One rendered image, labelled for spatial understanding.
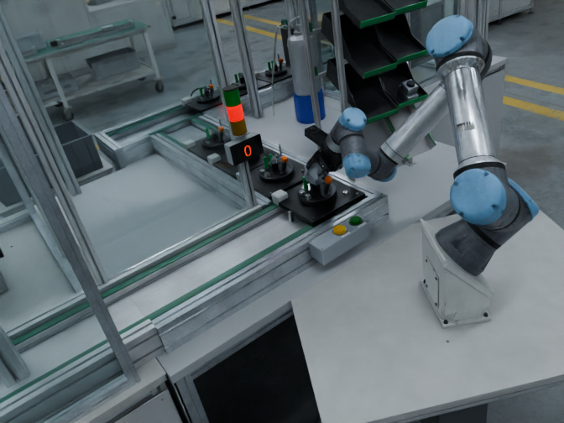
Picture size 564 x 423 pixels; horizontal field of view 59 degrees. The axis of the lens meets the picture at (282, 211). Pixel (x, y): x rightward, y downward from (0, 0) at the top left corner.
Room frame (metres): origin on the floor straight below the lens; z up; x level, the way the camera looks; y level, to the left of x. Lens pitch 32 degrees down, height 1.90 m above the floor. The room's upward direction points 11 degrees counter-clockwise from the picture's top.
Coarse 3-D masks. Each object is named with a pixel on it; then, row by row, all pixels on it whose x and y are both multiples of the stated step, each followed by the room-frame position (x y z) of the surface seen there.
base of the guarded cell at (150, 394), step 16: (144, 368) 0.99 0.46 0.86; (160, 368) 0.98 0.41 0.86; (144, 384) 0.93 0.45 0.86; (160, 384) 0.95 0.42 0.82; (112, 400) 0.90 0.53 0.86; (128, 400) 0.90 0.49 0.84; (144, 400) 0.93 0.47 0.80; (160, 400) 0.94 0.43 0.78; (96, 416) 0.86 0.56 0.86; (112, 416) 0.88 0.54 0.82; (128, 416) 0.89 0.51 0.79; (144, 416) 0.91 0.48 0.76; (160, 416) 0.93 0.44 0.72; (176, 416) 0.95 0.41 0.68
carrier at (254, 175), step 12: (264, 156) 1.80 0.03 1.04; (264, 168) 1.80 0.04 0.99; (276, 168) 1.75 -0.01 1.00; (288, 168) 1.76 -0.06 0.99; (300, 168) 1.78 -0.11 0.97; (252, 180) 1.75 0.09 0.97; (264, 180) 1.71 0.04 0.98; (276, 180) 1.69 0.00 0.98; (288, 180) 1.69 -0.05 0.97; (300, 180) 1.68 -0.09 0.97; (264, 192) 1.64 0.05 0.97
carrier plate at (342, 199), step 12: (336, 180) 1.62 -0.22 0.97; (288, 192) 1.60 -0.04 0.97; (348, 192) 1.52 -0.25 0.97; (360, 192) 1.51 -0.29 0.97; (288, 204) 1.52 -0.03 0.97; (300, 204) 1.51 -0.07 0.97; (336, 204) 1.46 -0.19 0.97; (348, 204) 1.46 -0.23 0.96; (300, 216) 1.43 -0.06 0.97; (312, 216) 1.42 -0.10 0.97; (324, 216) 1.41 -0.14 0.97
